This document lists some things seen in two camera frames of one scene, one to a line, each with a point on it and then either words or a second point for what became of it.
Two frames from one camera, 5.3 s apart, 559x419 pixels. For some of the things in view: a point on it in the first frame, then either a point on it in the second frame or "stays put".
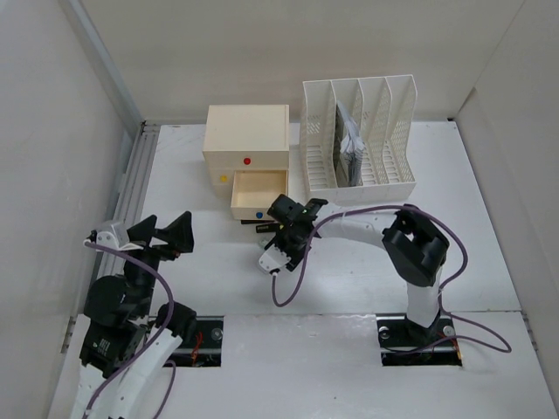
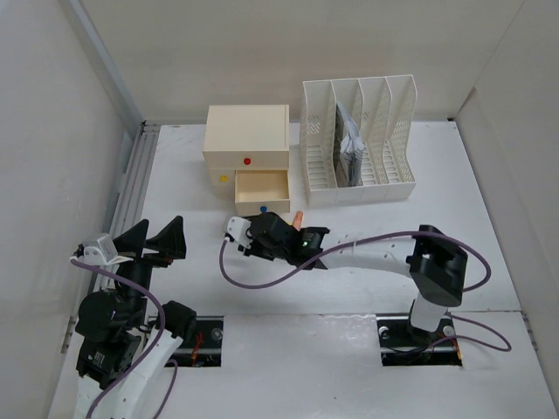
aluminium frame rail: [141, 144] stays put
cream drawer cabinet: [247, 150] stays put
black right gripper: [296, 257] -> [253, 249]
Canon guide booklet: [348, 150] stays put
